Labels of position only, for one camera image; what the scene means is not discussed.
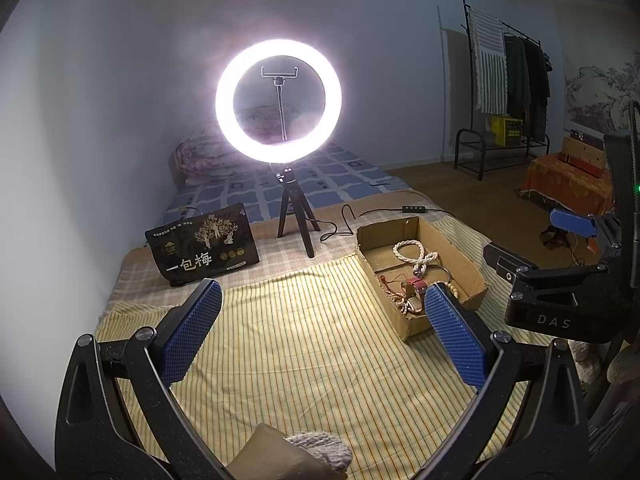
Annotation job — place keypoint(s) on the striped yellow cloth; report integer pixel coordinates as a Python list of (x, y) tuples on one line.
[(310, 350)]

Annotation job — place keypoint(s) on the wooden box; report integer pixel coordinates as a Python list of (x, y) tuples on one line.
[(585, 152)]

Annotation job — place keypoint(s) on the striped hanging towel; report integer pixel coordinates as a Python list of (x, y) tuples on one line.
[(490, 60)]

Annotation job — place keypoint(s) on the person's striped dark clothing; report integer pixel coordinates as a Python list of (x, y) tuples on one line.
[(610, 440)]

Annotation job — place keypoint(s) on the black metal bench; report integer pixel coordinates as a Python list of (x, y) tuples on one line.
[(537, 144)]

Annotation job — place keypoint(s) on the yellow box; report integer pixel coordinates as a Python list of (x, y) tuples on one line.
[(505, 130)]

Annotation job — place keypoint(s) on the landscape wall scroll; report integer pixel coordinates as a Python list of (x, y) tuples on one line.
[(595, 90)]

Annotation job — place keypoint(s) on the folded floral quilt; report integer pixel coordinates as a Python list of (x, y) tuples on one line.
[(200, 155)]

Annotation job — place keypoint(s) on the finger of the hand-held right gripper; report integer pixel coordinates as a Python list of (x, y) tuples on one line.
[(572, 221), (515, 267)]

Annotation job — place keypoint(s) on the orange cloth covered table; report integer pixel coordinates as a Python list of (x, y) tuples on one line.
[(560, 180)]

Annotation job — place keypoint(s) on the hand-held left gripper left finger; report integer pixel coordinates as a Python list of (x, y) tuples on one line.
[(195, 330)]

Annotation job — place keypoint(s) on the cardboard box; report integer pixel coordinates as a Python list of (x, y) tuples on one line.
[(452, 260)]

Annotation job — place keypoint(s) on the blue checked bedsheet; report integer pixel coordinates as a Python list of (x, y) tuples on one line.
[(330, 170)]

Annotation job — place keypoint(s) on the black clothes rack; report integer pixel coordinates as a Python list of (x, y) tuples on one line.
[(470, 60)]

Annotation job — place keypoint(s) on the person's left hand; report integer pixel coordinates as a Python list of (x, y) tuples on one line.
[(310, 450)]

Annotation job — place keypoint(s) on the black snack bag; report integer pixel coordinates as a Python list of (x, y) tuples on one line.
[(200, 255)]

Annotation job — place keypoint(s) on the dark green hanging jacket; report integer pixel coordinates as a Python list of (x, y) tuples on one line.
[(517, 80)]

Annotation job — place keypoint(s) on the black hanging coat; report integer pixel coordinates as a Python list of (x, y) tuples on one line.
[(539, 90)]

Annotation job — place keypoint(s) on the phone clamp holder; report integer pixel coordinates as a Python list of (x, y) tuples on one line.
[(280, 72)]

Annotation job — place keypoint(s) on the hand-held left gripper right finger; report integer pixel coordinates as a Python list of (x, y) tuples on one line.
[(457, 335)]

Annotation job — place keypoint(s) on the person's right hand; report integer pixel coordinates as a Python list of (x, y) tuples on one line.
[(622, 365)]

